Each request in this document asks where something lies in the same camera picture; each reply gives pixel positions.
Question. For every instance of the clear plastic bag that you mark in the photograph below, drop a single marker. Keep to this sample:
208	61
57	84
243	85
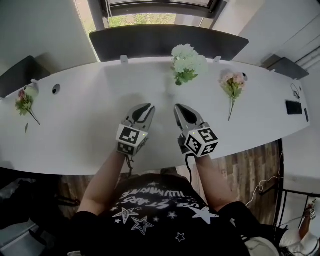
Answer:
10	188

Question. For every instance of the white divider bracket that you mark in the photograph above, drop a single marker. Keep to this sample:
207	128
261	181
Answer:
124	59
217	59
35	82

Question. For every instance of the person's right forearm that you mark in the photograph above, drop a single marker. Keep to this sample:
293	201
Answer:
212	182

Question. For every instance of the small purple flower bunch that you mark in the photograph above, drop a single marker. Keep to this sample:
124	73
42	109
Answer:
23	102

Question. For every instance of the dark desk divider panel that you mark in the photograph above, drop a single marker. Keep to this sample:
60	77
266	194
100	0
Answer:
22	75
287	67
150	42

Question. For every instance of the black metal rack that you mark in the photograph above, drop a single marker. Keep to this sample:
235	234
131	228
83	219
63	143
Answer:
280	175

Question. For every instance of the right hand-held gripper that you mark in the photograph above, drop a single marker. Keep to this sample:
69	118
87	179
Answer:
201	142

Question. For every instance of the white-green flower bouquet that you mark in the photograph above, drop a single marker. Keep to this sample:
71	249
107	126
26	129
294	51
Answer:
186	60

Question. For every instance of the black phone on table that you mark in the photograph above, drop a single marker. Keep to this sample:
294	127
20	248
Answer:
294	107

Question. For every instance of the black remote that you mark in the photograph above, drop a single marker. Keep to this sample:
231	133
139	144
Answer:
306	115

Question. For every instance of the black office chair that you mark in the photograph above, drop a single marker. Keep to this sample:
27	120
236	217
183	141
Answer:
32	212

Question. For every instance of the person's left forearm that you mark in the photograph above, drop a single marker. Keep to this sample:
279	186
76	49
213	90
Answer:
100	185

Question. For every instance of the person's black star t-shirt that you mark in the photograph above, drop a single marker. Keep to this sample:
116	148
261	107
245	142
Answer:
155	225

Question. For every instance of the dark framed window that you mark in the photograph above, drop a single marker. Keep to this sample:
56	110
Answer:
125	21

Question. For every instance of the loose green leaf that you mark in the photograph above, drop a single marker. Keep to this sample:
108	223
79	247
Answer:
26	128

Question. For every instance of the pale green vase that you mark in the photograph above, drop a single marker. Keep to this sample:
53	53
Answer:
31	91

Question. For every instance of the pink flower bouquet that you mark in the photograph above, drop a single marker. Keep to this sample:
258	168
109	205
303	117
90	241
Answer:
232	82

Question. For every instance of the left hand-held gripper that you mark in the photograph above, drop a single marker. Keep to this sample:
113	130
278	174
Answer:
131	140

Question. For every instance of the person's beige trousers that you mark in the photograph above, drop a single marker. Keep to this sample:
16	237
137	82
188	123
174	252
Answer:
260	247

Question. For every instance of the person's leg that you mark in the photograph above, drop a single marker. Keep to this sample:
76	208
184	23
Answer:
170	172

